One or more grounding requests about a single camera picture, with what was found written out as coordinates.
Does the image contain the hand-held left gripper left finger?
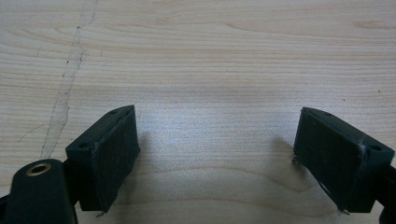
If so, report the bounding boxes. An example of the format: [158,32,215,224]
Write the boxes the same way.
[64,105,141,215]

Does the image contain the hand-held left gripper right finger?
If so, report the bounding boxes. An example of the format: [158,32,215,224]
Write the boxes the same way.
[292,106,395,214]

